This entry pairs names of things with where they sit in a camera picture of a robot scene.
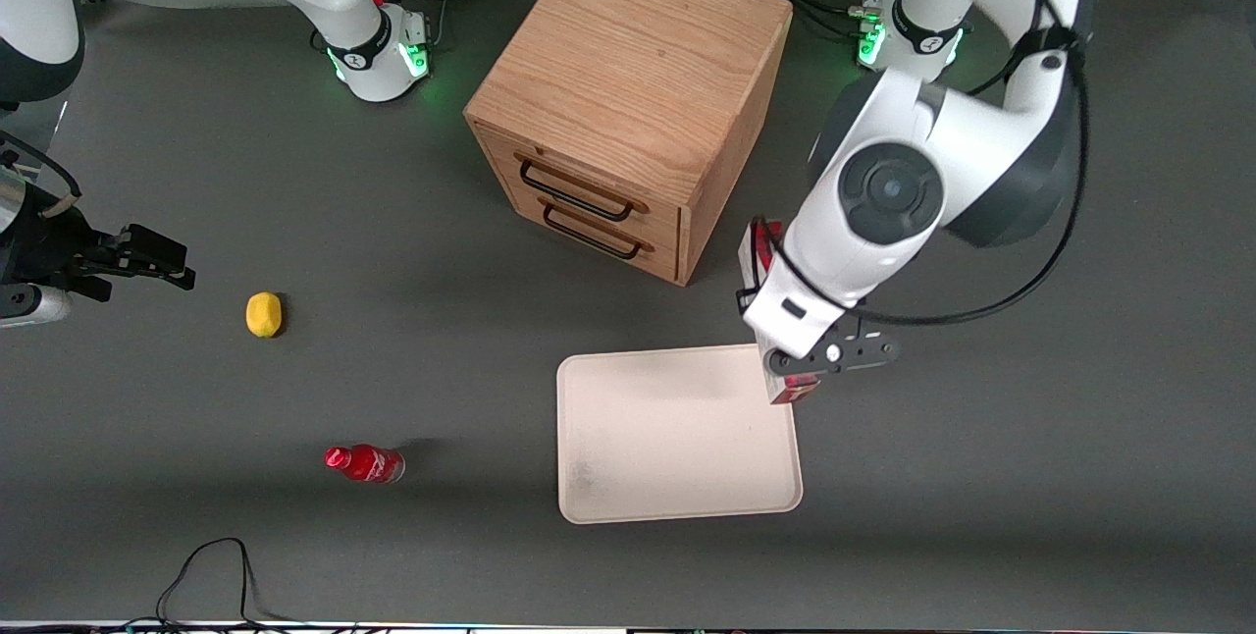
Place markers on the beige plastic tray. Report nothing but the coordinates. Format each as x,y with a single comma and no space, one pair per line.
667,438

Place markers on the wooden drawer cabinet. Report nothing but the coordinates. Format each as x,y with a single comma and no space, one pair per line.
628,55

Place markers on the red cookie box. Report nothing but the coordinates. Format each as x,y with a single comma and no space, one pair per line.
797,391

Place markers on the wooden drawer front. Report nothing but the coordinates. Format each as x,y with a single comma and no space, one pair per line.
662,219
665,259

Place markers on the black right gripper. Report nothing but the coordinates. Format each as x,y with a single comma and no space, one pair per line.
47,243

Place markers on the yellow lemon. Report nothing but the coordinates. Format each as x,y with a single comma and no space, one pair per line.
263,314

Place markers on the red cola bottle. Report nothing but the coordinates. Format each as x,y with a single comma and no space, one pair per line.
368,464

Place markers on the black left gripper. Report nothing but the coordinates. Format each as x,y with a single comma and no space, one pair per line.
743,296

